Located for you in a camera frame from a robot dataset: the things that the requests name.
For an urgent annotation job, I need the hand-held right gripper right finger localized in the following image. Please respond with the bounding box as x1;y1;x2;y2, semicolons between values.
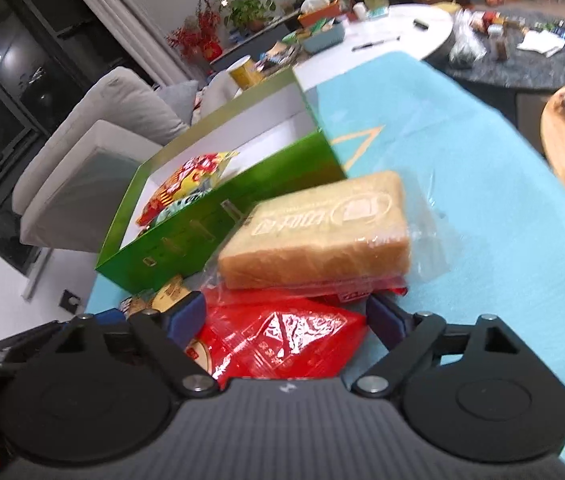
351;294;522;402

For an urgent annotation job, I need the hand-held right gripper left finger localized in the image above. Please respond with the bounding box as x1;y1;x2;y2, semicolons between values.
55;290;219;400

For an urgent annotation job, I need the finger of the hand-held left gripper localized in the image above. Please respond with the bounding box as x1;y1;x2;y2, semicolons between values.
0;308;130;376

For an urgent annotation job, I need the green cardboard box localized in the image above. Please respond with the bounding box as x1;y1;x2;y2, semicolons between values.
95;67;348;293

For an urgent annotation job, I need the red plastic snack packet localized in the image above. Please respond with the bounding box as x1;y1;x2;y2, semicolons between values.
186;280;409;392

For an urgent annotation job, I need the packaged sliced bread loaf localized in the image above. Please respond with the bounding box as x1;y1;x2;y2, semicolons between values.
202;170;449;297

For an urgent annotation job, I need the red checkered snack packet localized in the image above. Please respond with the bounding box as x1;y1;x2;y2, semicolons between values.
136;151;239;227

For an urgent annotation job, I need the beige armchair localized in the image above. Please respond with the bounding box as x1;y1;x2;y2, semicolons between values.
12;66;198;255

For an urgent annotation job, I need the grey cushion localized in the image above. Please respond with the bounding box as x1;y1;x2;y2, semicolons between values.
156;80;201;127

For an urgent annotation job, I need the yellow canister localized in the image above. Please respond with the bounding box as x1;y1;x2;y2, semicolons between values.
227;55;264;92

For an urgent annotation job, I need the dark window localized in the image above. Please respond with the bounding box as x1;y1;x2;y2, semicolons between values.
0;0;159;277

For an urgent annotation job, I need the grey television cabinet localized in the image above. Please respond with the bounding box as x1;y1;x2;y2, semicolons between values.
209;10;304;73

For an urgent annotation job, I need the black pen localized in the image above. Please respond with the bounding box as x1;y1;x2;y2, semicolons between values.
351;36;401;52

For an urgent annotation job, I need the pile of dark wrappers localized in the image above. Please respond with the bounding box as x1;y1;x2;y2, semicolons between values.
256;41;304;69

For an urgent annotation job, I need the red flower arrangement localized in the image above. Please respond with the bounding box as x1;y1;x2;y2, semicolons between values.
166;0;224;65

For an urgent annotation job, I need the blue rectangular tray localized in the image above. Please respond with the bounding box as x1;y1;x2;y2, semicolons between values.
301;22;347;56

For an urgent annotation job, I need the white round table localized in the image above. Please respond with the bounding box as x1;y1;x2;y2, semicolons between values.
292;4;456;92

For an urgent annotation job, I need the clear plastic bag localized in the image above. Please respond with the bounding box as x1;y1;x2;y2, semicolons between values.
449;9;489;69

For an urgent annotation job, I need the dark marble round table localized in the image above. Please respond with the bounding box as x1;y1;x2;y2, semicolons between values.
421;6;565;92

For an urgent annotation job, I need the white curtain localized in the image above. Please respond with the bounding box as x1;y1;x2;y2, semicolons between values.
52;0;189;70

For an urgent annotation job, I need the potted green plant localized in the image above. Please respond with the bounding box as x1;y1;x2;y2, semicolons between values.
226;0;276;32

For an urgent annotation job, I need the orange tissue box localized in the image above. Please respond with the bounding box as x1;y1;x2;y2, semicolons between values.
296;0;344;29

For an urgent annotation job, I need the red small box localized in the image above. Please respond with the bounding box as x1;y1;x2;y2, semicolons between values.
481;10;506;37

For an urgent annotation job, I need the white paper sheet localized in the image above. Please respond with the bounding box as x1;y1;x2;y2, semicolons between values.
515;29;565;59

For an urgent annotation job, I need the black wall socket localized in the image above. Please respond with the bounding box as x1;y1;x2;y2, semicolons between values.
58;288;84;312

